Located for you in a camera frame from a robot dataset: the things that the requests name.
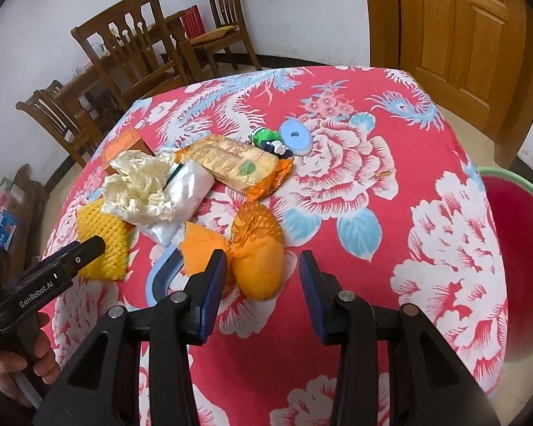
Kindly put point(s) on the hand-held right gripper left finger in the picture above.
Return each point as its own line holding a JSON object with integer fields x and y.
{"x": 215, "y": 295}

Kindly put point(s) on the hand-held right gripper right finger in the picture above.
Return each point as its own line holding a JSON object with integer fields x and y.
{"x": 313, "y": 295}

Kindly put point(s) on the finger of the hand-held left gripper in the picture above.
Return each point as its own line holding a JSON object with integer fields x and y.
{"x": 77, "y": 253}

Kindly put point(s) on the yellow foam fruit net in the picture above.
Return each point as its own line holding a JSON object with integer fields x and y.
{"x": 102, "y": 239}

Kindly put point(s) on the white tissue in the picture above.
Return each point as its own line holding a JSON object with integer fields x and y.
{"x": 137, "y": 182}

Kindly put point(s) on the orange cracker packet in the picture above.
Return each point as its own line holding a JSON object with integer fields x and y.
{"x": 235, "y": 159}

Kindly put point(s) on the green toy figure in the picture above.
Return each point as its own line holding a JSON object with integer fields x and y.
{"x": 262, "y": 135}

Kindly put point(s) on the red basin with green rim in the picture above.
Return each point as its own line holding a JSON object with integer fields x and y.
{"x": 515, "y": 230}

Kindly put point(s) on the person's left hand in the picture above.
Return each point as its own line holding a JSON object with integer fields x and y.
{"x": 44, "y": 359}

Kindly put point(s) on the red floral tablecloth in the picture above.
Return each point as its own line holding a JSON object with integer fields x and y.
{"x": 337, "y": 213}

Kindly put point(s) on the white plastic packet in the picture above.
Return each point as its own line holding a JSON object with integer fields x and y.
{"x": 191, "y": 186}

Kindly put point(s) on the orange cardboard box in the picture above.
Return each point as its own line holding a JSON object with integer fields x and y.
{"x": 124, "y": 144}

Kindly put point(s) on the low wooden chair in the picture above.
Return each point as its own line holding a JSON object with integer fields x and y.
{"x": 49, "y": 111}

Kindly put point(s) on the blue round disc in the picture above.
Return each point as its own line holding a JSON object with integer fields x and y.
{"x": 304, "y": 140}

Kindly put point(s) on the large wooden chair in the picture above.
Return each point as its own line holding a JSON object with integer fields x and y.
{"x": 115, "y": 31}

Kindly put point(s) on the yellow seat cushion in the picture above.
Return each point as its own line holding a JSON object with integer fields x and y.
{"x": 213, "y": 34}

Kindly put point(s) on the wooden door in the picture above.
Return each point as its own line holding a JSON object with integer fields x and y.
{"x": 448, "y": 31}

